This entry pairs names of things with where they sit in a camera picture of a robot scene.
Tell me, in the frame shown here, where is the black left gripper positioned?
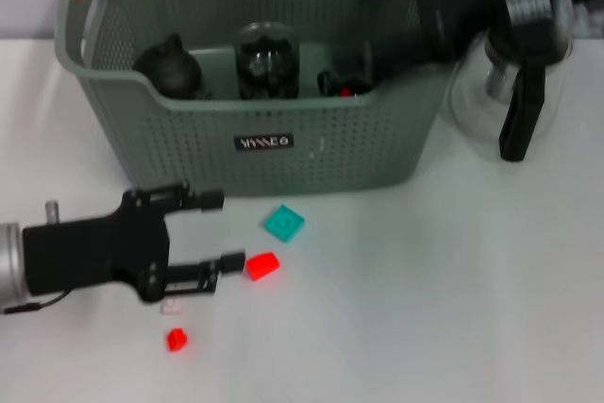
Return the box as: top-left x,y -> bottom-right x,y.
22,181 -> 246,304

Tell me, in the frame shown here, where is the bright red sloped block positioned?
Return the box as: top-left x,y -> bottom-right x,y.
243,251 -> 280,281

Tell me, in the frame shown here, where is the teal square building block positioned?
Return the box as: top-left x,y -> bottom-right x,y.
261,203 -> 307,243

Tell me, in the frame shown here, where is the small red building block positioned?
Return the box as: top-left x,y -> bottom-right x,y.
166,327 -> 189,352

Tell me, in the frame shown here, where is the grey-green perforated storage bin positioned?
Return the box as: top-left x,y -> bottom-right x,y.
55,0 -> 475,197

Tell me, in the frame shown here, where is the metal plug right gripper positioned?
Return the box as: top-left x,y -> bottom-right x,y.
505,0 -> 576,27

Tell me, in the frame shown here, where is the glass teapot black lid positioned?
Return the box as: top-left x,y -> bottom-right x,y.
447,20 -> 575,163

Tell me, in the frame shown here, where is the small black clay teapot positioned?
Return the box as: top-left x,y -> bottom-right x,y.
133,33 -> 204,101

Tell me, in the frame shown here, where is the left arm cable with plug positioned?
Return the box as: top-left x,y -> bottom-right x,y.
2,289 -> 72,315

